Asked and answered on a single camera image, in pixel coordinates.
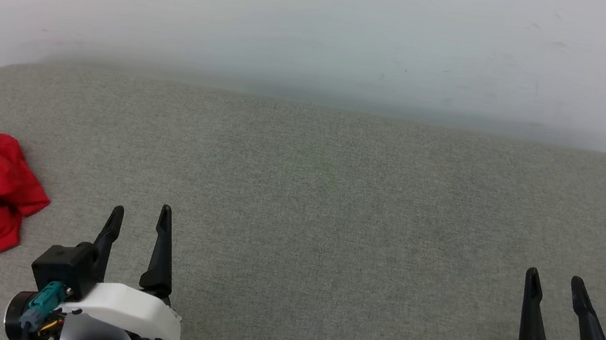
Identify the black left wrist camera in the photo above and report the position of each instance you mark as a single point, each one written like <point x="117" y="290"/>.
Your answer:
<point x="62" y="265"/>

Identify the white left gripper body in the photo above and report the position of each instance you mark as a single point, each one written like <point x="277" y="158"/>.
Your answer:
<point x="132" y="307"/>

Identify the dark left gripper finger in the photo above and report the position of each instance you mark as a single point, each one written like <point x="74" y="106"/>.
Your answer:
<point x="106" y="242"/>
<point x="159" y="263"/>

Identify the grey fabric sofa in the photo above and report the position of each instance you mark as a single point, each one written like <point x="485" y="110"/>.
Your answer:
<point x="308" y="214"/>

